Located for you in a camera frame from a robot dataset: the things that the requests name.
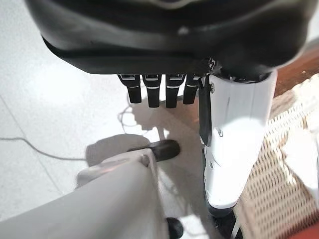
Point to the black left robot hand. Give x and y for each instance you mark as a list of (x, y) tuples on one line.
[(162, 37)]

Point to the white cloth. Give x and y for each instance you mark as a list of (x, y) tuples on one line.
[(304, 159)]

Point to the red cloth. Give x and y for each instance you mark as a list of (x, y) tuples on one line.
[(309, 231)]

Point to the cream wicker basket tray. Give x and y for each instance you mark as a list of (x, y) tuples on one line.
[(271, 174)]

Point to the silver left robot leg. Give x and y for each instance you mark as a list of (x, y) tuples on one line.
[(99, 204)]

